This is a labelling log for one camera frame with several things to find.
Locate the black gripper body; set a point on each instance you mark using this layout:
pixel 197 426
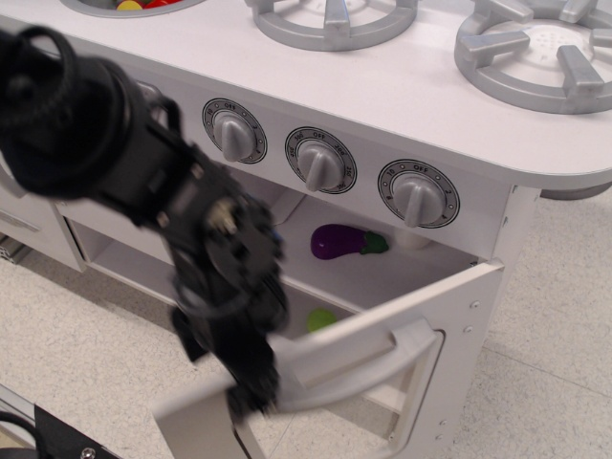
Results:
pixel 236 335

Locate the yellow toy in sink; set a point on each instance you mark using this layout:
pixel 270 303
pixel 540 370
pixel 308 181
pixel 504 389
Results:
pixel 129 5

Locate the white toy oven door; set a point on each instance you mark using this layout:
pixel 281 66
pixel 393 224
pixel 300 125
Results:
pixel 420 407

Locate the silver burner grate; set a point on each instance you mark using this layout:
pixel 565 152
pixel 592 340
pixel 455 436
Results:
pixel 333 26
pixel 545 56

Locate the grey right stove knob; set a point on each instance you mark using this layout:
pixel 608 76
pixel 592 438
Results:
pixel 419 194

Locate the red toy in sink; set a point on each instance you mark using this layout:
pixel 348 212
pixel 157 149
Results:
pixel 151 4

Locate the grey stove knob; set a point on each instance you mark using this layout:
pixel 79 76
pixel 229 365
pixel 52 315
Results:
pixel 235 131
pixel 320 160
pixel 419 194

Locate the silver right burner grate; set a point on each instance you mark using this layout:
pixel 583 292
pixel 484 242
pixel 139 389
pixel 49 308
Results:
pixel 545 56

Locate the silver left burner grate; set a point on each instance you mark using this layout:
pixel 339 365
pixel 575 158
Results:
pixel 333 26

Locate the grey middle stove knob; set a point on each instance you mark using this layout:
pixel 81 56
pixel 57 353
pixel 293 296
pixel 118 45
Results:
pixel 320 160

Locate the white toy kitchen unit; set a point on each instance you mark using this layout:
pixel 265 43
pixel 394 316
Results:
pixel 402 100

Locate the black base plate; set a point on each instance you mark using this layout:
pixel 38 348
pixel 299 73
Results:
pixel 65 442

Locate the grey left stove knob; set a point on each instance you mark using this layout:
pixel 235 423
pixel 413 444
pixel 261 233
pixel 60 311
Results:
pixel 235 131

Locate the silver oven door handle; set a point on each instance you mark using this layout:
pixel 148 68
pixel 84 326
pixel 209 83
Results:
pixel 315 374

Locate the silver toy sink basin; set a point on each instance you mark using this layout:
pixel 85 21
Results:
pixel 107 9

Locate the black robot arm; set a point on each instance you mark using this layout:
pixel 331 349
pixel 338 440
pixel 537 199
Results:
pixel 79 127

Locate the purple toy eggplant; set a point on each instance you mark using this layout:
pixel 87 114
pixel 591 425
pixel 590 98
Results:
pixel 335 240

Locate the green toy ball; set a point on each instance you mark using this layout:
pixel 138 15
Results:
pixel 319 319

